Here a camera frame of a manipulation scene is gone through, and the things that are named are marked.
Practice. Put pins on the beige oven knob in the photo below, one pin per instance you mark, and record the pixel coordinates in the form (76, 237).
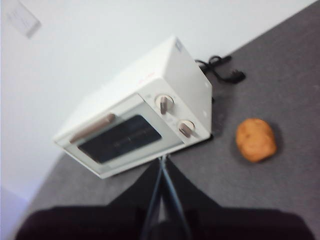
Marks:
(187, 128)
(163, 103)

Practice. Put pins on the white wall socket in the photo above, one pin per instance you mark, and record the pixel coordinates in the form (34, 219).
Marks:
(22, 20)

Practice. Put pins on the cream toaster oven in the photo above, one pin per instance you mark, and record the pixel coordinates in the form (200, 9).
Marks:
(180, 65)

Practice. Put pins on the brown potato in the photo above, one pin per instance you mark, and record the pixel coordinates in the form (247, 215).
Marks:
(256, 140)

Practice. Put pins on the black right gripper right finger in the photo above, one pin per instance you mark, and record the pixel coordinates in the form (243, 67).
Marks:
(225, 225)

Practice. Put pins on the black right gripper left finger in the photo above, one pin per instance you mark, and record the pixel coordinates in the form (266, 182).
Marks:
(100, 225)

